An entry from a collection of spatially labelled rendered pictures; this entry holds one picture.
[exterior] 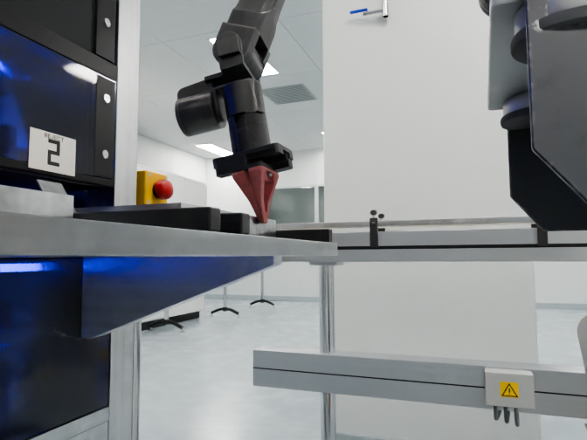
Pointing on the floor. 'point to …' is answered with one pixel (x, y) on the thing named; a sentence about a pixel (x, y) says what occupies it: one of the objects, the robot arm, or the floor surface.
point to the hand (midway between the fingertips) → (262, 216)
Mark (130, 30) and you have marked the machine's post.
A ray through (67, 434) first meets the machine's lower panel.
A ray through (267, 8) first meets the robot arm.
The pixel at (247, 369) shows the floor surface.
